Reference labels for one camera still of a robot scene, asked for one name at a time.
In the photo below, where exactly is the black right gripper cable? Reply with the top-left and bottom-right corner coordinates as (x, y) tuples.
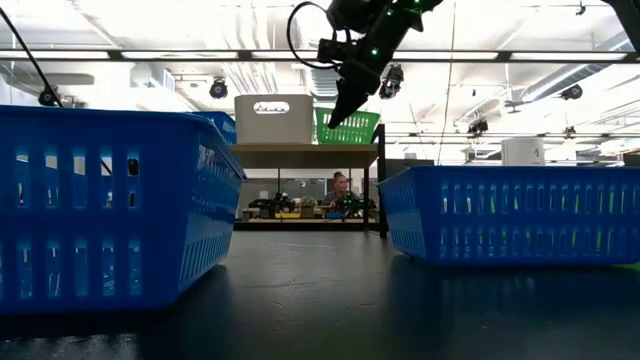
(286, 0), (351, 71)

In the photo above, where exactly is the white background cabinet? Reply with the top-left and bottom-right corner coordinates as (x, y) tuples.
(501, 137), (546, 167)

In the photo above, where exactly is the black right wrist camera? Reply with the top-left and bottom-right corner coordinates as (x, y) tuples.
(317, 38), (359, 64)

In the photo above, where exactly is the person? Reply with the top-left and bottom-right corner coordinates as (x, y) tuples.
(322, 171), (362, 207)

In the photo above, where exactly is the small background potted plant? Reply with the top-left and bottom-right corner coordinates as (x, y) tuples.
(298, 197), (319, 219)

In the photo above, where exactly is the black overhead frame bar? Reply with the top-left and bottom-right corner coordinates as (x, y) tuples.
(0, 48), (640, 64)

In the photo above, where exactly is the wooden shelf black frame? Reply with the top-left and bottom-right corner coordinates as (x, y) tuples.
(229, 123), (389, 239)

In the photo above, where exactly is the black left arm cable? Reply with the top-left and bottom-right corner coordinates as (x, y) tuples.
(0, 5), (115, 177)

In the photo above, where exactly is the background work table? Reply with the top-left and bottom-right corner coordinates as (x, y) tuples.
(234, 215), (381, 232)

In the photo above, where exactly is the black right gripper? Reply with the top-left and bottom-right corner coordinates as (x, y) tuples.
(327, 22), (411, 130)

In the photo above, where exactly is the blue slotted plastic basket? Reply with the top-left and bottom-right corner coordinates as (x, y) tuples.
(377, 165), (640, 266)
(192, 110), (237, 147)
(0, 104), (247, 315)

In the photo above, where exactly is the white plastic storage bin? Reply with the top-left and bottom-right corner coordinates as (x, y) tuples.
(234, 94), (315, 146)

